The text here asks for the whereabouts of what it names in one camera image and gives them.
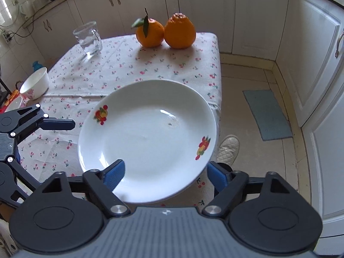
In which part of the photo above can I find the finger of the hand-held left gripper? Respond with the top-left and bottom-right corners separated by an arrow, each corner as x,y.
11,103 -> 76,141
1,156 -> 38,208

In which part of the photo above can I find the cherry-print tablecloth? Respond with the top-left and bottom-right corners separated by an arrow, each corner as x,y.
16,32 -> 222,207

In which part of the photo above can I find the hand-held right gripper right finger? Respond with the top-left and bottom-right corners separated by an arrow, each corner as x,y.
202,161 -> 299,217

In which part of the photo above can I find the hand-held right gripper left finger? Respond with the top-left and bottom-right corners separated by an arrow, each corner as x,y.
34,159 -> 131,218

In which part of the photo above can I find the white rice cooker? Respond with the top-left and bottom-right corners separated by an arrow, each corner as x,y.
32,0 -> 51,11

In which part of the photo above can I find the red printed carton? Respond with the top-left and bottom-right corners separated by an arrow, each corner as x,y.
0,90 -> 30,113

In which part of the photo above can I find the clear glass mug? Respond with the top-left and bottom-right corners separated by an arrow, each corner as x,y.
73,21 -> 103,57

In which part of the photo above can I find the white pink-print bowl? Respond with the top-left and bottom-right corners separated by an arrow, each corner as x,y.
5,97 -> 23,112
20,67 -> 50,100

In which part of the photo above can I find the orange with leaf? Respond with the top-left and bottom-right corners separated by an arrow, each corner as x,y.
131,8 -> 165,48

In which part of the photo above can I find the white fruit-print plate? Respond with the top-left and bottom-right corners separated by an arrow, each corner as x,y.
78,79 -> 218,204

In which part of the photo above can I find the white quilted slipper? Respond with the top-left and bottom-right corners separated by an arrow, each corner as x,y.
216,136 -> 240,166

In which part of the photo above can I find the grey floor mat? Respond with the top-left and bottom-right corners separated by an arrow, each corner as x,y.
243,90 -> 293,141

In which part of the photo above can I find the white electric kettle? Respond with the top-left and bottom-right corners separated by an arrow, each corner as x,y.
19,1 -> 31,20

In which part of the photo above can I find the orange with bumpy top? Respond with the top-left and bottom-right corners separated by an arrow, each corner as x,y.
164,13 -> 197,49

